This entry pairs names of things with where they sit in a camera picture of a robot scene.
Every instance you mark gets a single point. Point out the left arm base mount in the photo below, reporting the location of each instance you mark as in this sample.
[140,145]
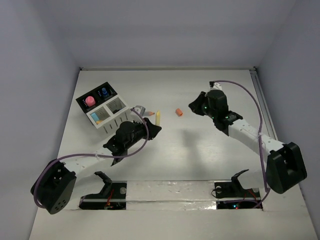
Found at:
[112,196]

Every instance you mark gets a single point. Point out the black highlighter blue cap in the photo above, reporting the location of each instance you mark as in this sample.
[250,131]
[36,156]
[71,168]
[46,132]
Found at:
[105,93]

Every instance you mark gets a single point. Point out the orange-tipped clear marker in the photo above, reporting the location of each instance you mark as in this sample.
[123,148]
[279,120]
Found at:
[148,113]

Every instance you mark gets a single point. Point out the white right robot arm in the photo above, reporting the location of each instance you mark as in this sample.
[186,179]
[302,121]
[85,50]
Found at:
[283,163]

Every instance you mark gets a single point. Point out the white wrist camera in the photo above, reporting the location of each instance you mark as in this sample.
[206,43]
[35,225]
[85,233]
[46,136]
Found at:
[139,109]
[214,85]

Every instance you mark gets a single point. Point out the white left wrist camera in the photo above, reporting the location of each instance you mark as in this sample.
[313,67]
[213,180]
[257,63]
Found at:
[139,109]

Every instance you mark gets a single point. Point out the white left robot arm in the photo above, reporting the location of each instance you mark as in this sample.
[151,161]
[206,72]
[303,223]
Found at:
[54,187]

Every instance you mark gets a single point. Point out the light blue marker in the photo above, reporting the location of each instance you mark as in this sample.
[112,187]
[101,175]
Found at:
[95,117]

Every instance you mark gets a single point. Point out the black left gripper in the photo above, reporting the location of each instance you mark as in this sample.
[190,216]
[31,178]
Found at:
[149,128]

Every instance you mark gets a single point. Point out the orange marker cap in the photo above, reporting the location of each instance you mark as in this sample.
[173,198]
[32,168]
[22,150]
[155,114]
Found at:
[178,112]

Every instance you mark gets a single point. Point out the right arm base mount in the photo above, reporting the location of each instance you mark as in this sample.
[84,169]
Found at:
[231,195]

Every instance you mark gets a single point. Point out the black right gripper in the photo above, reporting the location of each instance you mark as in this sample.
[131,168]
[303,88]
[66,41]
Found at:
[196,104]

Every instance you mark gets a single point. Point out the pink-capped marker tube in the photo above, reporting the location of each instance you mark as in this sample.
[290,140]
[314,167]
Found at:
[90,101]

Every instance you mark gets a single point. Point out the yellow marker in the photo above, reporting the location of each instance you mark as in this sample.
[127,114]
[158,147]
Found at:
[157,118]

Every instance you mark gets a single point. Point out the black slotted organizer box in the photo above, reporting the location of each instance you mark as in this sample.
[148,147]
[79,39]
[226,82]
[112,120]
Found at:
[97,94]

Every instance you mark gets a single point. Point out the white slotted organizer box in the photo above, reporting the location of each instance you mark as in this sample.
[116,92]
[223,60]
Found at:
[112,113]

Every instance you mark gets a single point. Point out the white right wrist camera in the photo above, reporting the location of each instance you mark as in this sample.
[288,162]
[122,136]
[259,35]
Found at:
[214,85]

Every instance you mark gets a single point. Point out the aluminium rail at wall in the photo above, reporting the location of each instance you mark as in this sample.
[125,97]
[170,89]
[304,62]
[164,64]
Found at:
[263,104]

